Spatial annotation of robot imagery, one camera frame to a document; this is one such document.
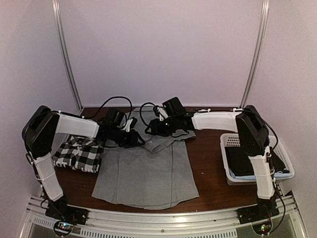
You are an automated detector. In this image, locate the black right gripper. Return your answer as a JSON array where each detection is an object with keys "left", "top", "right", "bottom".
[{"left": 145, "top": 116, "right": 179, "bottom": 137}]

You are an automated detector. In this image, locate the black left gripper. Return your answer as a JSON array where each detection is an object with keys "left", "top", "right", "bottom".
[{"left": 109, "top": 127, "right": 145, "bottom": 149}]

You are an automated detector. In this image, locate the grey long sleeve shirt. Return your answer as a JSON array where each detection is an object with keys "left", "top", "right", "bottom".
[{"left": 92, "top": 107, "right": 199, "bottom": 210}]

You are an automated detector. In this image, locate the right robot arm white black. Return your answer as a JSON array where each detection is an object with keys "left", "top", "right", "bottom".
[{"left": 145, "top": 97, "right": 276, "bottom": 219}]

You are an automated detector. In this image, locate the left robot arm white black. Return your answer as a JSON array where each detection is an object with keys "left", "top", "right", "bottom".
[{"left": 22, "top": 105, "right": 145, "bottom": 201}]

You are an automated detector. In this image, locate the black white plaid folded shirt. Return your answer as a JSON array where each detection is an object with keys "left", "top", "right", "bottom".
[{"left": 52, "top": 135, "right": 104, "bottom": 174}]

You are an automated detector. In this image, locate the black shirt in basket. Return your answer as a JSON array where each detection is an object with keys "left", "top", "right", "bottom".
[{"left": 225, "top": 147, "right": 290, "bottom": 177}]

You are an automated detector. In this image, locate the white plastic laundry basket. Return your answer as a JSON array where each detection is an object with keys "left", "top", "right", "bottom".
[{"left": 220, "top": 133, "right": 295, "bottom": 185}]

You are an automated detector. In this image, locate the left circuit board with LEDs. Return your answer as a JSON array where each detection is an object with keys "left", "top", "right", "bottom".
[{"left": 53, "top": 221, "right": 74, "bottom": 236}]

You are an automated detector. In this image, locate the circuit board with leds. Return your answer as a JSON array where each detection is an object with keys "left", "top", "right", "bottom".
[
  {"left": 53, "top": 221, "right": 74, "bottom": 236},
  {"left": 252, "top": 222, "right": 272, "bottom": 236}
]

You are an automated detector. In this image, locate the light blue shirt in basket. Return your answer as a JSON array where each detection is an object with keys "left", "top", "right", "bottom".
[{"left": 229, "top": 170, "right": 294, "bottom": 180}]

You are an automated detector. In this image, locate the right circuit board with LEDs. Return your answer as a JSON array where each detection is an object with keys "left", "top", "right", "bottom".
[{"left": 252, "top": 222, "right": 272, "bottom": 236}]

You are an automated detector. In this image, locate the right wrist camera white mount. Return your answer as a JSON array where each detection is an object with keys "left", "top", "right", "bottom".
[{"left": 153, "top": 105, "right": 168, "bottom": 121}]

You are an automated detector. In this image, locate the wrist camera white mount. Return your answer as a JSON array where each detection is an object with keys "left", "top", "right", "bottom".
[
  {"left": 123, "top": 117, "right": 138, "bottom": 132},
  {"left": 153, "top": 105, "right": 168, "bottom": 121}
]

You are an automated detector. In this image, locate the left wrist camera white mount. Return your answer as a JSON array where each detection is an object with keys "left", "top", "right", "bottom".
[{"left": 123, "top": 117, "right": 138, "bottom": 132}]

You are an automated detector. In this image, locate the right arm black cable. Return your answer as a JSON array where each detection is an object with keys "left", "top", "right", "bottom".
[{"left": 140, "top": 101, "right": 159, "bottom": 133}]

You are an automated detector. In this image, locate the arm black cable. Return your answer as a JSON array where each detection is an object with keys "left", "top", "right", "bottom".
[
  {"left": 140, "top": 101, "right": 159, "bottom": 133},
  {"left": 99, "top": 96, "right": 133, "bottom": 124}
]

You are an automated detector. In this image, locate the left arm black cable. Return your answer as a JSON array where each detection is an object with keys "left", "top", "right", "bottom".
[{"left": 99, "top": 96, "right": 133, "bottom": 124}]

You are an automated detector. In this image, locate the front aluminium rail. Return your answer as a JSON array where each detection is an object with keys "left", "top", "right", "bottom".
[{"left": 17, "top": 195, "right": 309, "bottom": 238}]

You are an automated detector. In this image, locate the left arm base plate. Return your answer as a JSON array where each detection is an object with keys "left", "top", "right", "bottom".
[{"left": 45, "top": 203, "right": 88, "bottom": 225}]

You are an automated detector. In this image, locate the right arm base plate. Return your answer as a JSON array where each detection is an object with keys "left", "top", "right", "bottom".
[{"left": 237, "top": 199, "right": 279, "bottom": 224}]

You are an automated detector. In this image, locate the right aluminium frame post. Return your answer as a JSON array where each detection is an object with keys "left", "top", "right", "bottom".
[{"left": 240, "top": 0, "right": 270, "bottom": 108}]

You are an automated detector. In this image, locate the aluminium frame post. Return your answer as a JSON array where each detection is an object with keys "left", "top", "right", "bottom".
[
  {"left": 240, "top": 0, "right": 270, "bottom": 108},
  {"left": 52, "top": 0, "right": 83, "bottom": 111}
]

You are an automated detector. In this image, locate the left aluminium frame post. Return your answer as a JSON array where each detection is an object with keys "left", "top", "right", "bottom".
[{"left": 52, "top": 0, "right": 83, "bottom": 111}]

